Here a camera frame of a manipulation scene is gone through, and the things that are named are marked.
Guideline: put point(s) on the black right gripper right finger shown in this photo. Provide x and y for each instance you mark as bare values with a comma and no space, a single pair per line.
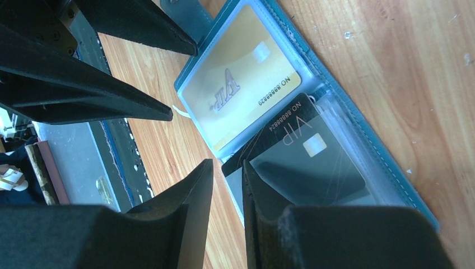
279,234

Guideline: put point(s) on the black VIP card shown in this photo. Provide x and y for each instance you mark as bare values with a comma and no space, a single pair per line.
297,154

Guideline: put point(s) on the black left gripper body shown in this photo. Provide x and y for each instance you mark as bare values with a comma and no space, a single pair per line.
46,21

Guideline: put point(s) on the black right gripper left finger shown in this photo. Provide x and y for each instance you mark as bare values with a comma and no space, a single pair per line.
167,231

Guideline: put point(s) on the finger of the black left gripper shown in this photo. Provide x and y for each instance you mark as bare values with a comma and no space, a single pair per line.
141,22
49,86

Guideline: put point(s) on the blue leather card holder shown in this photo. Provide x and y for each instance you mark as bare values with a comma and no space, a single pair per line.
385,181

